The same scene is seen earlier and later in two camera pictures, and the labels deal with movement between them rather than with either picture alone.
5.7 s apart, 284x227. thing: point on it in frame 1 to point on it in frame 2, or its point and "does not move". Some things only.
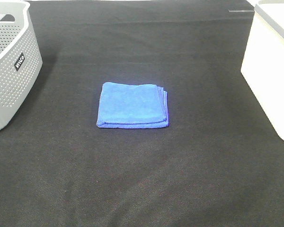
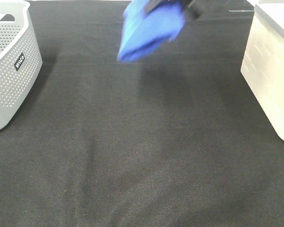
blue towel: [130, 105] to [142, 33]
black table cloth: [220, 162] does not move
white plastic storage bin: [268, 63] does not move
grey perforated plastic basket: [16, 60] does not move
